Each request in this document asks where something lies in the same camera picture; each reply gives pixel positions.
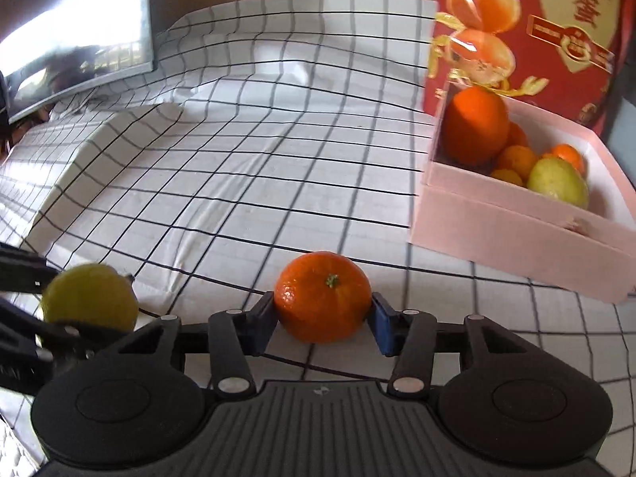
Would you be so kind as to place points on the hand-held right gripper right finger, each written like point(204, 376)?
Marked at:
point(382, 328)

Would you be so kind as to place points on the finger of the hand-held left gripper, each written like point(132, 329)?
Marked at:
point(54, 340)
point(25, 271)

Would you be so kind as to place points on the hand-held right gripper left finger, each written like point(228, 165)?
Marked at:
point(263, 328)

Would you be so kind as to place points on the small yellow-green guava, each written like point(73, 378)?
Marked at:
point(89, 298)

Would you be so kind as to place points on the pink cardboard box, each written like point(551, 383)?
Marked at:
point(497, 238)

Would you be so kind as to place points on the small orange mandarin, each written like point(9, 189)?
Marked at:
point(507, 177)

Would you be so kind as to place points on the small yellow-orange citrus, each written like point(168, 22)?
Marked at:
point(516, 161)

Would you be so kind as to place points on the large orange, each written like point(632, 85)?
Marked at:
point(474, 124)

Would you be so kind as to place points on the large yellow-green guava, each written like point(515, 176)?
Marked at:
point(556, 184)

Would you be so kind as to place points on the white black-checked tablecloth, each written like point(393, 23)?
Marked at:
point(248, 184)

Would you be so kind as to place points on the black monitor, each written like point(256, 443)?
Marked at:
point(74, 25)

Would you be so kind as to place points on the red snack bag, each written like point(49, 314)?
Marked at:
point(556, 59)

